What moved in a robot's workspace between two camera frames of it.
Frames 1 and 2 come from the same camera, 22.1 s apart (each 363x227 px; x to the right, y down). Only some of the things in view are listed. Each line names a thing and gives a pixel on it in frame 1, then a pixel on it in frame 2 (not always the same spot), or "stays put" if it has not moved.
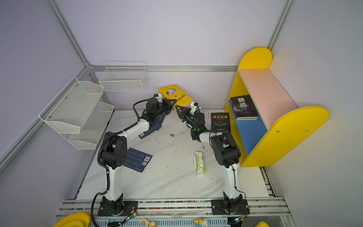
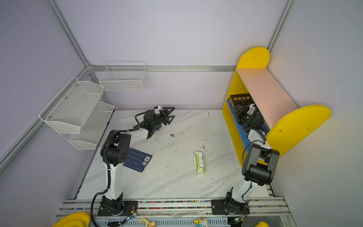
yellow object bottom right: (262, 224) stays put
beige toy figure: (148, 223) stays put
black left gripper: (169, 104) -> (166, 116)
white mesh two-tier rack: (76, 114) stays put
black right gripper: (185, 112) -> (241, 108)
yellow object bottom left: (76, 219) stays put
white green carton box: (199, 162) stays put
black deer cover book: (220, 122) -> (238, 99)
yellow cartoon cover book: (173, 92) -> (230, 105)
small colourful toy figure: (203, 222) stays put
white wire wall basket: (127, 76) stays put
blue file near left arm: (137, 160) stays put
